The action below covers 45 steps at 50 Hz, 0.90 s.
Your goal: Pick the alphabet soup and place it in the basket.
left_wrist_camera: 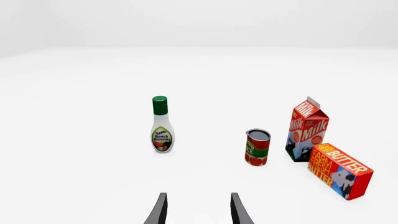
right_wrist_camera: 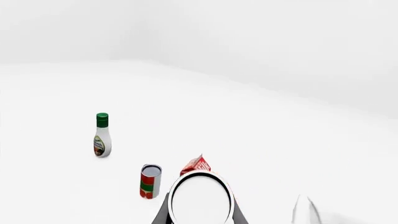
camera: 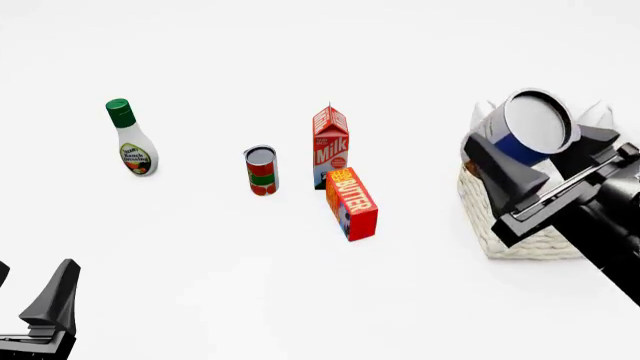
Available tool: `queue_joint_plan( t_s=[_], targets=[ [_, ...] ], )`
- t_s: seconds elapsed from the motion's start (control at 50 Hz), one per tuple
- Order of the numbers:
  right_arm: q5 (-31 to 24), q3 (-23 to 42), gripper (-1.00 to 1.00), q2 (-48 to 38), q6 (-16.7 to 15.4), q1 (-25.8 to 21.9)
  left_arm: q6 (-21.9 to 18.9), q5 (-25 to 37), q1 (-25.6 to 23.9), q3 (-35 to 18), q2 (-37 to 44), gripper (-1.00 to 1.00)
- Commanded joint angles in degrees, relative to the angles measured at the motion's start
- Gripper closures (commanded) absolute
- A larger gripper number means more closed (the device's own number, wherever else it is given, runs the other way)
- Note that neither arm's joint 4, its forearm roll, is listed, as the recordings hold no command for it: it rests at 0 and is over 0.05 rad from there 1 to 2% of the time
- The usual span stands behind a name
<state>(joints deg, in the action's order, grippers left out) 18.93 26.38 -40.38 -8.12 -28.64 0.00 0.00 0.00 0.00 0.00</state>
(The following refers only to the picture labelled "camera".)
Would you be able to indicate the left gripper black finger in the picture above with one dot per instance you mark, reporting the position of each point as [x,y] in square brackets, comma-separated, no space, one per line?
[2,273]
[54,296]

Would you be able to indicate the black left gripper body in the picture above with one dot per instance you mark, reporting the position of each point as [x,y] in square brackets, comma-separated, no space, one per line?
[35,345]

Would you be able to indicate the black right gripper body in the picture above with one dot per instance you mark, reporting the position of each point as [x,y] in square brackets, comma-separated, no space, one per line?
[555,204]

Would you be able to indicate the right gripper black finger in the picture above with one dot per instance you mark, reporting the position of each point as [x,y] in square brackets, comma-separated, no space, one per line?
[502,176]
[582,150]

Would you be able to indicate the blue and white soup can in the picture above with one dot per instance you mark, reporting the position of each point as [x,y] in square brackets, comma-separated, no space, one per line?
[537,123]

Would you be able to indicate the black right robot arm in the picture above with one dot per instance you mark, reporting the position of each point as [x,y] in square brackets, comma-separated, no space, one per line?
[607,232]

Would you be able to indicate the white woven basket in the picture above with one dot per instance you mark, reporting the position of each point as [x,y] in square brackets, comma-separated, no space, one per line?
[520,245]

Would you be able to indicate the red and orange butter box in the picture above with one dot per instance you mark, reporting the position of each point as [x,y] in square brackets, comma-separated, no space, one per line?
[352,204]

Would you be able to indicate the ranch dressing bottle green cap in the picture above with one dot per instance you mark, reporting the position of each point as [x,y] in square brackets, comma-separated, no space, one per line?
[134,150]

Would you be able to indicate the red and white milk carton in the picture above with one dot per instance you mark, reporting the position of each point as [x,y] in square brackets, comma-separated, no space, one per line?
[330,150]

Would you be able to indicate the red and green tomato can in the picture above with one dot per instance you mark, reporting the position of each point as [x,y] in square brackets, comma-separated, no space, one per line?
[262,172]

